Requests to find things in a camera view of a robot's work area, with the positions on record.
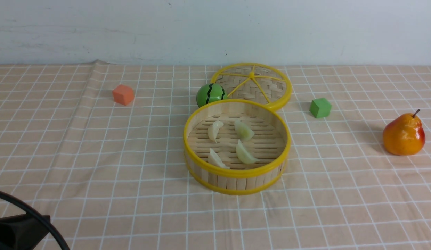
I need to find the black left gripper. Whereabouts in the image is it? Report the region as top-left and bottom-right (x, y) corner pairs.
(0, 215), (49, 250)

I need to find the white dumpling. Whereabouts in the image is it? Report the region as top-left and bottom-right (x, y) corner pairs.
(208, 148), (230, 169)
(207, 120), (224, 143)

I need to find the pale green dumpling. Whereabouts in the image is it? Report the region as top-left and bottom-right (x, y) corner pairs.
(236, 139), (259, 164)
(234, 120), (255, 141)

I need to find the bamboo steamer tray yellow rim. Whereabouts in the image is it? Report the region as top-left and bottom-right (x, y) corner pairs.
(183, 99), (291, 195)

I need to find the bamboo steamer lid yellow rim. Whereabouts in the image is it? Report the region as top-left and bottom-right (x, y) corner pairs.
(210, 62), (293, 110)

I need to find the beige grid tablecloth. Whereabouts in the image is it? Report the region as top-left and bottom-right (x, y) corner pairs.
(0, 61), (431, 250)

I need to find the orange cube block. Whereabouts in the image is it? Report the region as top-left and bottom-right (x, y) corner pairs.
(112, 84), (135, 106)

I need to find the green watermelon toy ball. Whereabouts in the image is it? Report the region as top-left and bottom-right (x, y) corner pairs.
(196, 83), (228, 108)

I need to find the green cube block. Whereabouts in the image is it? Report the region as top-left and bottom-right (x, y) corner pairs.
(309, 98), (332, 118)

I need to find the orange red toy pear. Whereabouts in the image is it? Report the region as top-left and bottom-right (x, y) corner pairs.
(383, 109), (426, 156)

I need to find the black cable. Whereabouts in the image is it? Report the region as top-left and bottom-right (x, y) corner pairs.
(0, 189), (71, 250)

